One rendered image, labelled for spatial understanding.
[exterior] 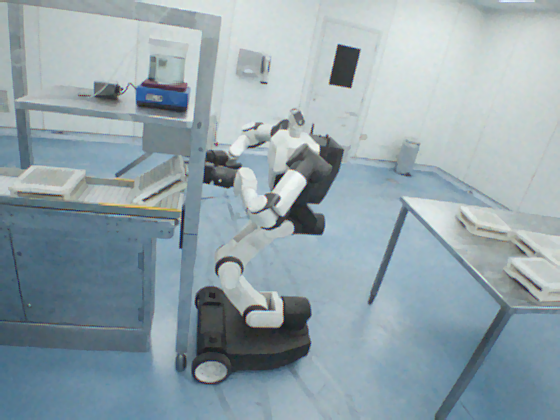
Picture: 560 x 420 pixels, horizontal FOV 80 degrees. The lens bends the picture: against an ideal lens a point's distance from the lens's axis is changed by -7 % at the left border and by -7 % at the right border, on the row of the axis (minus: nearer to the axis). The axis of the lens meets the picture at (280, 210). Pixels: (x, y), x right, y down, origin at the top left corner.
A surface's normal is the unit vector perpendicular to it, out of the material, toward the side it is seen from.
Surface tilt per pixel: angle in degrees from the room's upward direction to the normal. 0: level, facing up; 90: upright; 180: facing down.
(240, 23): 90
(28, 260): 90
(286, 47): 90
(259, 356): 90
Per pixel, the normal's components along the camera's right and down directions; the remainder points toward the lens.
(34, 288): 0.16, 0.45
